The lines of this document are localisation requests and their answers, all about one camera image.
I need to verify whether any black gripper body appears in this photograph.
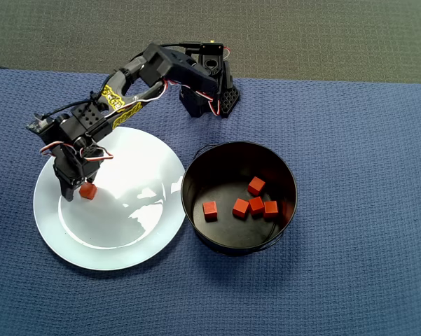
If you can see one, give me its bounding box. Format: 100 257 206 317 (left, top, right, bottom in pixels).
52 142 104 186

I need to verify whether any red cube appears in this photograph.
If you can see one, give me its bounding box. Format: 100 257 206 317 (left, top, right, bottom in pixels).
248 196 265 216
79 182 98 201
232 198 250 219
263 200 279 219
202 201 219 222
247 176 266 197

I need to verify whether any white round plate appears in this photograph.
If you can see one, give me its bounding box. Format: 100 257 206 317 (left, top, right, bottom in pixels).
32 126 187 272

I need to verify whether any black metal bucket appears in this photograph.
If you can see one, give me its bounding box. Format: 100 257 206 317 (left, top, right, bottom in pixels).
180 140 298 257

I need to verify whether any blue woven table cloth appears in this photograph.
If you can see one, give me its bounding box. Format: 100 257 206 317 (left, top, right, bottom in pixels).
0 67 421 336

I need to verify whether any red white gripper servo wire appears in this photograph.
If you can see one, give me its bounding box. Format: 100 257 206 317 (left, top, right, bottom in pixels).
39 139 115 162

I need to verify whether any small camera circuit board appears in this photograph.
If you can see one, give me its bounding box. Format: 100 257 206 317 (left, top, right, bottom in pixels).
26 113 55 133

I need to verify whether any thin black camera cable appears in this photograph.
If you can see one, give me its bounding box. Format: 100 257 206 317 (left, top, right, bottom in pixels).
34 89 102 122

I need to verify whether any red white arm servo wire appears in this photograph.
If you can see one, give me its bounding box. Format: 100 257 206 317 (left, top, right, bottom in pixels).
101 78 222 118

